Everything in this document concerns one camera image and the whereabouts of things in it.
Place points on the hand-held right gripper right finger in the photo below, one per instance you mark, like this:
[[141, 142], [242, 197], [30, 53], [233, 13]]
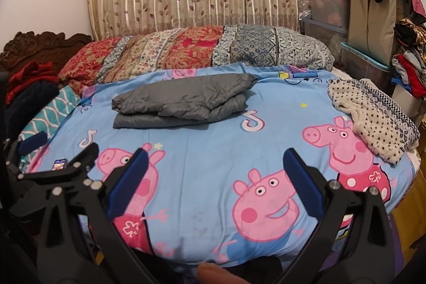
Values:
[[304, 184]]

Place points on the grey puffer jacket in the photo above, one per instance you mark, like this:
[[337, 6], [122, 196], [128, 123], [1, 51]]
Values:
[[179, 101]]

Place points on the large clear storage box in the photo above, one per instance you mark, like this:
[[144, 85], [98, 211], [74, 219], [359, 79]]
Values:
[[364, 69]]

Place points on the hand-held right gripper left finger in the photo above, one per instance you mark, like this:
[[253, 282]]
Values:
[[128, 184]]

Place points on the red cloth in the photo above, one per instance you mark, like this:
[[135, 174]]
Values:
[[30, 74]]

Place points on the clear storage box grey lid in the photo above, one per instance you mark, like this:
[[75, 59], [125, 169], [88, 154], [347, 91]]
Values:
[[324, 36]]

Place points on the small phone on bed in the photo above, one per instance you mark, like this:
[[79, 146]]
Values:
[[60, 165]]

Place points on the white black dotted fleece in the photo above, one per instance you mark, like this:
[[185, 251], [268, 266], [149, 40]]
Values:
[[372, 114]]

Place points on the person's right hand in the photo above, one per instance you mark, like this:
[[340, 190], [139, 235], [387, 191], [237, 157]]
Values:
[[219, 275]]

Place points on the clear storage box teal lid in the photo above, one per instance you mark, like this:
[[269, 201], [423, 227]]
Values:
[[327, 6]]

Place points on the pile of assorted clothes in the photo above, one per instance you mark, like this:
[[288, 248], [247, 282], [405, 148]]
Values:
[[411, 64]]

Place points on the patchwork patterned quilt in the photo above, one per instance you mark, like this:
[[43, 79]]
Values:
[[186, 47]]

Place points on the teal wave pattern cloth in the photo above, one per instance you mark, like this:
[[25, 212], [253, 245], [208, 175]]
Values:
[[50, 114]]

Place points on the beige fabric organizer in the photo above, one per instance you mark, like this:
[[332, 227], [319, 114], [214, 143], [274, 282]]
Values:
[[369, 24]]

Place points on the carved wooden headboard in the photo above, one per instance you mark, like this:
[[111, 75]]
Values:
[[43, 44]]

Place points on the dark navy cloth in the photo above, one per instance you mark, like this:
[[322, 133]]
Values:
[[30, 104]]

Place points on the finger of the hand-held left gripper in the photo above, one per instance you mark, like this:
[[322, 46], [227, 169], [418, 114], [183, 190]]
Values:
[[33, 139], [81, 159]]

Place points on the blue cartoon pig bedsheet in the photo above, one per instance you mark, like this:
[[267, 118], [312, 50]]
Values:
[[206, 151]]

